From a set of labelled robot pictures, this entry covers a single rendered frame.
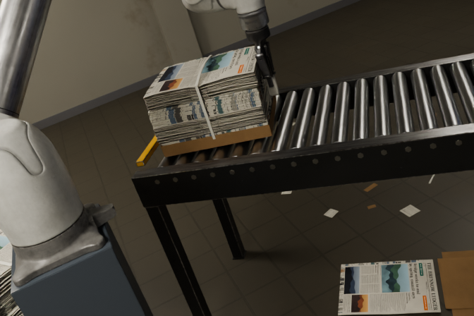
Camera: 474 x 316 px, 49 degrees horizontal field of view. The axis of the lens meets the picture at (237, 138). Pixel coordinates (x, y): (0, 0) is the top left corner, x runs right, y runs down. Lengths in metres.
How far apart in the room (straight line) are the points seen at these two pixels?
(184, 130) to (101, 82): 3.63
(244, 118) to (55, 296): 0.83
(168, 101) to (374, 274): 1.13
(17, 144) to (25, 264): 0.24
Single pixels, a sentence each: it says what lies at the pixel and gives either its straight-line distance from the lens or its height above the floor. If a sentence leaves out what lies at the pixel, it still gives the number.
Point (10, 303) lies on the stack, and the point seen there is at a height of 0.74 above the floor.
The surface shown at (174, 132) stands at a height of 0.89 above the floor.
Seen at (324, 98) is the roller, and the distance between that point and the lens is 1.85.
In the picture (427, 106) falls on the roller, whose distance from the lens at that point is 1.66.
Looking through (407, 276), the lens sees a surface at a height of 0.01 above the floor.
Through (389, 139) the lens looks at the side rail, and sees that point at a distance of 1.51.
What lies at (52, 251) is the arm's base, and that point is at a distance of 1.07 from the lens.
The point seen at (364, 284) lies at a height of 0.01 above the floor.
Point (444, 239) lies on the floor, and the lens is 2.39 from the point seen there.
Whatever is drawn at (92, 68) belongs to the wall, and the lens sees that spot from 5.25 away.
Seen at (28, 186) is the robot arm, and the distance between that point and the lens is 1.01.
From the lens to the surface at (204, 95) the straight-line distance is 1.64.
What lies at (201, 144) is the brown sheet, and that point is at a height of 0.83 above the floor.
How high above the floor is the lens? 1.54
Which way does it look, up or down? 25 degrees down
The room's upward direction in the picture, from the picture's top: 18 degrees counter-clockwise
